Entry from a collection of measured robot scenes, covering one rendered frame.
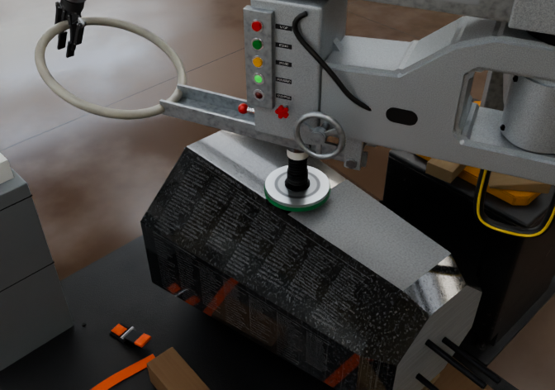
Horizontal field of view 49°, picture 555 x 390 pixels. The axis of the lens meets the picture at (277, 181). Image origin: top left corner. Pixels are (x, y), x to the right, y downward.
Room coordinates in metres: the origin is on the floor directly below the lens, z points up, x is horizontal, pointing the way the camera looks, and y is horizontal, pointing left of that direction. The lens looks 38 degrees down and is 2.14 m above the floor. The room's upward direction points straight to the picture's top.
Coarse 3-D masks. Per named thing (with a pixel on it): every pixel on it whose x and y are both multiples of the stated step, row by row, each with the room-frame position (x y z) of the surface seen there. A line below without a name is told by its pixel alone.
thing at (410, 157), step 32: (416, 160) 1.89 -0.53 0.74; (384, 192) 1.95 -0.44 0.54; (416, 192) 1.84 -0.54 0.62; (448, 192) 1.74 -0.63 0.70; (416, 224) 1.83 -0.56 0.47; (448, 224) 1.73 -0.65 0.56; (480, 224) 1.64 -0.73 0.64; (512, 224) 1.56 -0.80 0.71; (480, 256) 1.62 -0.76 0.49; (512, 256) 1.53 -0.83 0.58; (544, 256) 1.72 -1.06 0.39; (512, 288) 1.56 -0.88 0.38; (544, 288) 1.84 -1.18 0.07; (480, 320) 1.56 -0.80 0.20; (512, 320) 1.65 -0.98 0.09; (480, 352) 1.54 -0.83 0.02
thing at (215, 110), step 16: (192, 96) 1.78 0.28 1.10; (208, 96) 1.75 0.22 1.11; (224, 96) 1.73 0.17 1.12; (176, 112) 1.68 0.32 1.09; (192, 112) 1.65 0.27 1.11; (208, 112) 1.63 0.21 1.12; (224, 112) 1.70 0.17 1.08; (224, 128) 1.61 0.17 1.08; (240, 128) 1.59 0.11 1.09; (288, 144) 1.52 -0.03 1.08; (336, 144) 1.47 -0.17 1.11; (368, 144) 1.54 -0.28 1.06; (352, 160) 1.41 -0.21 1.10
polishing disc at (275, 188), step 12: (312, 168) 1.66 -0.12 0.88; (276, 180) 1.60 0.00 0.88; (312, 180) 1.59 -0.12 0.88; (324, 180) 1.59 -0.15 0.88; (276, 192) 1.53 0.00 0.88; (288, 192) 1.53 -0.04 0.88; (300, 192) 1.53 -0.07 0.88; (312, 192) 1.53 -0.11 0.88; (324, 192) 1.53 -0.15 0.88; (288, 204) 1.47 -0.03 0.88; (300, 204) 1.47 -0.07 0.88; (312, 204) 1.48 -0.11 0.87
